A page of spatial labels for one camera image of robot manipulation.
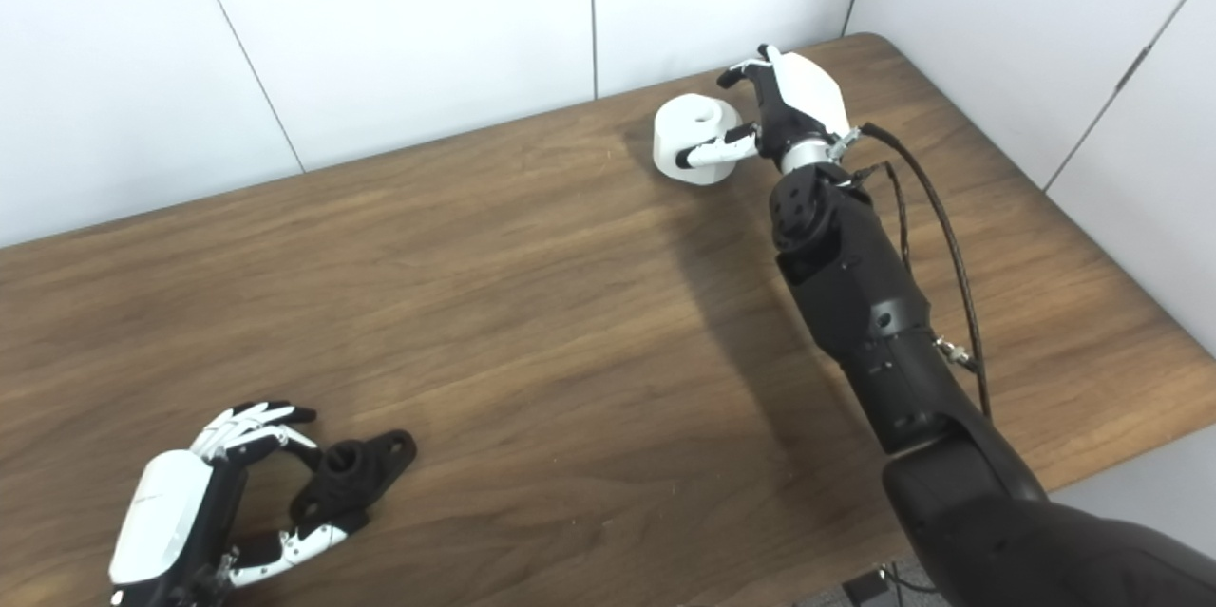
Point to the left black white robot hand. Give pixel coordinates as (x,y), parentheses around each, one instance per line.
(161,512)

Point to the black box under table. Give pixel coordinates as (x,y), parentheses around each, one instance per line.
(866,590)

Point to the black plastic holder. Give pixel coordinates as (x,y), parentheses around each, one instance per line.
(356,474)

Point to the white plastic block with holes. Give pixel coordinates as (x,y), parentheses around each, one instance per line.
(689,127)

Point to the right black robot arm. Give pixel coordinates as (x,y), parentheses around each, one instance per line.
(874,322)

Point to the dark wall panel hinge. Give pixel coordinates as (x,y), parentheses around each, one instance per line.
(1132,68)

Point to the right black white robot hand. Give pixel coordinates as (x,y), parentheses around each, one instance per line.
(807,94)

